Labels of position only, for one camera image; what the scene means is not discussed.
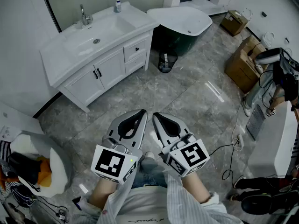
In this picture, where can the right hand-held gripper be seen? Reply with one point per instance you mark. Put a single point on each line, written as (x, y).
(192, 155)

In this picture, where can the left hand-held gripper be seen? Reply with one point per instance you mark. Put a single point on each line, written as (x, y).
(109, 163)

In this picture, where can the person's right forearm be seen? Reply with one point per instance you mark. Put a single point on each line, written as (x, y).
(196, 188)

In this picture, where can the person's left forearm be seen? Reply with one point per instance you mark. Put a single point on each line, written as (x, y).
(105, 192)

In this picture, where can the white plain-front drawer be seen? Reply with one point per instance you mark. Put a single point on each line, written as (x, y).
(135, 65)

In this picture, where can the person's white shoe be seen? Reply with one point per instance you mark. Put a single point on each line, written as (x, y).
(149, 154)

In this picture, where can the person's legs in jeans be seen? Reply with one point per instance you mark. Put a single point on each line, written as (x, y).
(149, 174)

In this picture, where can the white vanity cabinet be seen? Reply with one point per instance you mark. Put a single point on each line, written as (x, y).
(81, 94)

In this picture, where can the black mesh waste basket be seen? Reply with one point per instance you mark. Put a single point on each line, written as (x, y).
(167, 65)

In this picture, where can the white power strip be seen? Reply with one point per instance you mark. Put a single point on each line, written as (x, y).
(240, 142)

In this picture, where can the small white carton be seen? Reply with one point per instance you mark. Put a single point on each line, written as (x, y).
(165, 56)

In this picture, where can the person's striped white shirt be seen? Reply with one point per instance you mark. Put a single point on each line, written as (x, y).
(149, 206)

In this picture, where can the white round floor basin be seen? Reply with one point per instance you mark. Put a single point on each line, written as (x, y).
(58, 169)

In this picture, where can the dark phone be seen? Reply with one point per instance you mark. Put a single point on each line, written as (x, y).
(77, 202)

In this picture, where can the orange cloth item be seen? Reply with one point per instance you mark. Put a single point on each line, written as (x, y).
(44, 169)

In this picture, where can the large brown cardboard box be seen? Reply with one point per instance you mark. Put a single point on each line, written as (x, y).
(243, 64)

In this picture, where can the white ceramic sink basin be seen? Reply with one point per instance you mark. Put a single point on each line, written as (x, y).
(70, 50)

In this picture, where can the white bulky floor fixture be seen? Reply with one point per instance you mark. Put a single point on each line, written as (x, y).
(271, 148)

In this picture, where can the white low box unit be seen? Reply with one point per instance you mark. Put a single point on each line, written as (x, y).
(21, 120)

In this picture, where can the black bag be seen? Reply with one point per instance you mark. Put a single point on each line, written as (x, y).
(25, 167)

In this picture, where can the freestanding white bathtub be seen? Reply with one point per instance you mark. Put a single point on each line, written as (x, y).
(180, 20)

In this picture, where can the chrome faucet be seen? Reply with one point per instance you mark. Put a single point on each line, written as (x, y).
(85, 17)

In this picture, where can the small brown cardboard box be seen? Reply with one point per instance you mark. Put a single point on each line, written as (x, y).
(233, 23)

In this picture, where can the clear pump soap bottle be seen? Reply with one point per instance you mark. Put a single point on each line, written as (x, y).
(117, 6)

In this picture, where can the black wall socket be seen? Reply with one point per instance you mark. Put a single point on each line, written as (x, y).
(264, 14)
(286, 40)

